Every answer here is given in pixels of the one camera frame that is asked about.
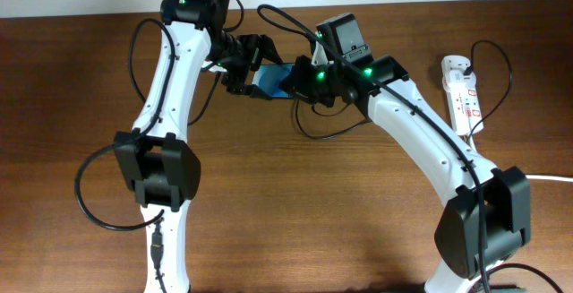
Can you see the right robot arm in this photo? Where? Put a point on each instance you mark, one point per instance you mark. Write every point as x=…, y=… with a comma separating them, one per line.
x=487, y=211

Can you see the blue Galaxy smartphone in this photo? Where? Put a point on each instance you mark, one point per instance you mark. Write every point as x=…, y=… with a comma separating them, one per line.
x=268, y=78

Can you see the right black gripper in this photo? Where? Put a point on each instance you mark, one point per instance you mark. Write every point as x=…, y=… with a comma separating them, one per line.
x=303, y=81

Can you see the white USB charger adapter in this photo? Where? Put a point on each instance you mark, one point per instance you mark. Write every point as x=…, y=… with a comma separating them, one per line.
x=453, y=72

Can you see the white power strip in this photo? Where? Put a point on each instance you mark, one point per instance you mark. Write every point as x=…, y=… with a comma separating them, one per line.
x=464, y=107

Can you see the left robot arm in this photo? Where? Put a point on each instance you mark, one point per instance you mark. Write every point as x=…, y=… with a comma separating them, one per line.
x=156, y=161

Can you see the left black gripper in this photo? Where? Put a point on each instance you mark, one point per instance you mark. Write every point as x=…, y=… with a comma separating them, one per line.
x=257, y=47

